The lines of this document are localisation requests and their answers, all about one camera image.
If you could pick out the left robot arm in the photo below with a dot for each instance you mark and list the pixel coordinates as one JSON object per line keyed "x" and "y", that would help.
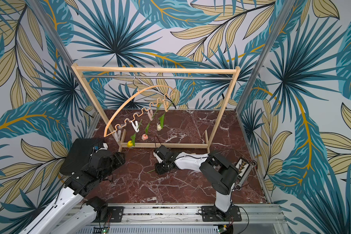
{"x": 102, "y": 164}

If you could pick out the curved wooden clip hanger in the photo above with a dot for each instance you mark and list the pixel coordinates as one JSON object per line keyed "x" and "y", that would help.
{"x": 144, "y": 98}

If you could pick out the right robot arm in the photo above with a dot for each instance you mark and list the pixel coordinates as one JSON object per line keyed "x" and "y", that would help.
{"x": 221, "y": 173}

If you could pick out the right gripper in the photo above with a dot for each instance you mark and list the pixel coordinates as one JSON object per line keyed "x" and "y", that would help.
{"x": 162, "y": 159}

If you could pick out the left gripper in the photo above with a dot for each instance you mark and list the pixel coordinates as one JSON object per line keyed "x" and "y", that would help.
{"x": 118, "y": 159}

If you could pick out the silver wrench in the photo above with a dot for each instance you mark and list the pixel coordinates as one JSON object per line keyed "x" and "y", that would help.
{"x": 239, "y": 185}

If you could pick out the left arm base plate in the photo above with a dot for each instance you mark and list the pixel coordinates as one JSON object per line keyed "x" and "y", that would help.
{"x": 112, "y": 214}

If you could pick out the screwdriver bit box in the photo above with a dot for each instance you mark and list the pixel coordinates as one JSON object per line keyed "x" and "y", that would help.
{"x": 244, "y": 168}

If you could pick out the cream white tulip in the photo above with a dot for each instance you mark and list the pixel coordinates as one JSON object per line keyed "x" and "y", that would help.
{"x": 159, "y": 127}

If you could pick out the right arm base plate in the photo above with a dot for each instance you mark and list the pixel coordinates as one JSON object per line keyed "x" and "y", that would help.
{"x": 213, "y": 214}

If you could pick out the yellow tulip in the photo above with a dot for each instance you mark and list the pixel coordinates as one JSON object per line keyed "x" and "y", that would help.
{"x": 130, "y": 143}

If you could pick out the wooden clothes rack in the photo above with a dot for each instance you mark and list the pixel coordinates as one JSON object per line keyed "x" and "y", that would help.
{"x": 78, "y": 70}

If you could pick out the pink tulip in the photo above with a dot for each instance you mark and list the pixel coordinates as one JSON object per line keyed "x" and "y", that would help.
{"x": 144, "y": 137}

